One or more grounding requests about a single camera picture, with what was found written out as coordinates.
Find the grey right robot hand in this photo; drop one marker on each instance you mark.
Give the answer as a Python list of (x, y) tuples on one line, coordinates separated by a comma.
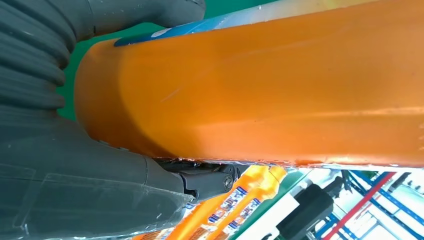
[(82, 185)]

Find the black carrying case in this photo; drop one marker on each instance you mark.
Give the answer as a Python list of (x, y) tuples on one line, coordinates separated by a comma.
[(304, 212)]

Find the red metal pole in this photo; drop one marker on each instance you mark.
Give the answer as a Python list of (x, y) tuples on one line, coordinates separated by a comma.
[(359, 206)]

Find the blue metal shelf frame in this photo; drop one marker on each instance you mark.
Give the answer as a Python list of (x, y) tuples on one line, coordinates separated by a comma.
[(386, 198)]

